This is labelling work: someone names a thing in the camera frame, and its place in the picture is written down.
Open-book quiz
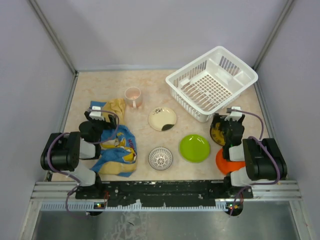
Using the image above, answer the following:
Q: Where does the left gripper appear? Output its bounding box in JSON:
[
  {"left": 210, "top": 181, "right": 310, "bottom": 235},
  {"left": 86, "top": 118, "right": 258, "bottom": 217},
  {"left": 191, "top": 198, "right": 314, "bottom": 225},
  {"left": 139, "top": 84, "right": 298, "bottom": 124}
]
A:
[{"left": 85, "top": 112, "right": 117, "bottom": 143}]

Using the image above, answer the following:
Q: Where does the blue and yellow cloth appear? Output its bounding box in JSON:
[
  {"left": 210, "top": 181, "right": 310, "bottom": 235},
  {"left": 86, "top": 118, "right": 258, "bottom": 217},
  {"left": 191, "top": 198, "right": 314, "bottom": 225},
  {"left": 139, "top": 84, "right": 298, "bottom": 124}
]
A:
[{"left": 90, "top": 98, "right": 137, "bottom": 178}]

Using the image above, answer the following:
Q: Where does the pink ceramic mug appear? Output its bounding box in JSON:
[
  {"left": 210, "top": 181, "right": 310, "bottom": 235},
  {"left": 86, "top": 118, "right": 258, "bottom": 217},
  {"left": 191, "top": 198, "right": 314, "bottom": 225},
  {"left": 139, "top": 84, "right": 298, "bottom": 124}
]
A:
[{"left": 124, "top": 86, "right": 143, "bottom": 109}]

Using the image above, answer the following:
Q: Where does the white plastic dish rack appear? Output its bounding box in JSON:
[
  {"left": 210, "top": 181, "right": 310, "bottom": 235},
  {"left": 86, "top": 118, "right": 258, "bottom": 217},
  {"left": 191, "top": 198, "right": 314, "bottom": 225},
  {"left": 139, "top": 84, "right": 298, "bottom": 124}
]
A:
[{"left": 165, "top": 46, "right": 258, "bottom": 123}]

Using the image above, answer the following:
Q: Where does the white patterned small bowl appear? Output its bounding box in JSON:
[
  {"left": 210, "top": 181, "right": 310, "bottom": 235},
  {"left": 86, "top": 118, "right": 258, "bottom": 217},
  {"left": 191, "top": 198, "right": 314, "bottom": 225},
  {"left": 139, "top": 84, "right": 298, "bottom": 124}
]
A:
[{"left": 148, "top": 147, "right": 173, "bottom": 171}]

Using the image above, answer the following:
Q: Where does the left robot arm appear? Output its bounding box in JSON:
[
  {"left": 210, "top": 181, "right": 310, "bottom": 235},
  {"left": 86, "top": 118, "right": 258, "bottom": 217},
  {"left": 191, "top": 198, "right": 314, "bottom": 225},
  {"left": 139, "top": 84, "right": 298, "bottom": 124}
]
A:
[{"left": 40, "top": 108, "right": 120, "bottom": 199}]

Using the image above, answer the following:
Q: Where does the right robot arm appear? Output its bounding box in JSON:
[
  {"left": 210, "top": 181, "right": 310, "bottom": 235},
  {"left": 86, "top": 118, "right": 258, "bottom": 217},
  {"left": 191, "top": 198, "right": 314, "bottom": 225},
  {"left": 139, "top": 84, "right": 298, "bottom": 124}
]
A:
[{"left": 210, "top": 109, "right": 288, "bottom": 198}]

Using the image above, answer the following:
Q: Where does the black and yellow plate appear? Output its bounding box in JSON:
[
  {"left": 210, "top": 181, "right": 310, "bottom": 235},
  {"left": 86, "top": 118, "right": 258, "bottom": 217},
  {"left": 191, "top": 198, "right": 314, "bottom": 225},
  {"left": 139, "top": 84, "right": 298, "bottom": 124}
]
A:
[{"left": 210, "top": 120, "right": 225, "bottom": 146}]

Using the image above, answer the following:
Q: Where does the orange plate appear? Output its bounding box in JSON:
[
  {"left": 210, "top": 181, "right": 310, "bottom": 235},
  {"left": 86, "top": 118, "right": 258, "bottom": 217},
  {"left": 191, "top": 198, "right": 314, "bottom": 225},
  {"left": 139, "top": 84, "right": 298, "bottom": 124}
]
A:
[{"left": 215, "top": 148, "right": 246, "bottom": 176}]

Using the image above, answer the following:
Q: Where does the green plate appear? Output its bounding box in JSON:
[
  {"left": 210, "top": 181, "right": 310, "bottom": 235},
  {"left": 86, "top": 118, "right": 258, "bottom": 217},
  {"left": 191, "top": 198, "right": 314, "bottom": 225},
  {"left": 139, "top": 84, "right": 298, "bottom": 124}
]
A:
[{"left": 179, "top": 134, "right": 211, "bottom": 163}]

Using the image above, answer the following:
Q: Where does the cream plate with black marks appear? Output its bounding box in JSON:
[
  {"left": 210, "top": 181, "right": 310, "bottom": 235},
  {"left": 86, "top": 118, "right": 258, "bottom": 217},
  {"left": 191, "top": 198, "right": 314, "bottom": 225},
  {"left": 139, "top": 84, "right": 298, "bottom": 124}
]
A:
[{"left": 148, "top": 106, "right": 177, "bottom": 132}]

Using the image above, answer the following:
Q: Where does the black mounting base plate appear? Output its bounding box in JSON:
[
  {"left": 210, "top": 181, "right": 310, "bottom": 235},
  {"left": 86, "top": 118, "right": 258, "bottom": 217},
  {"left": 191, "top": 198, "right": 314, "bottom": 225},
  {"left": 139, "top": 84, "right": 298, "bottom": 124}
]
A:
[{"left": 71, "top": 177, "right": 241, "bottom": 208}]

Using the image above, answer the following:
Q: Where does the aluminium frame rail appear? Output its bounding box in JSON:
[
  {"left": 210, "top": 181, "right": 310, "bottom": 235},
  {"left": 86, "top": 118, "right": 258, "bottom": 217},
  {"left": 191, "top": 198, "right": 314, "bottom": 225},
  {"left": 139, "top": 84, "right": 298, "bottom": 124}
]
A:
[{"left": 30, "top": 180, "right": 302, "bottom": 212}]

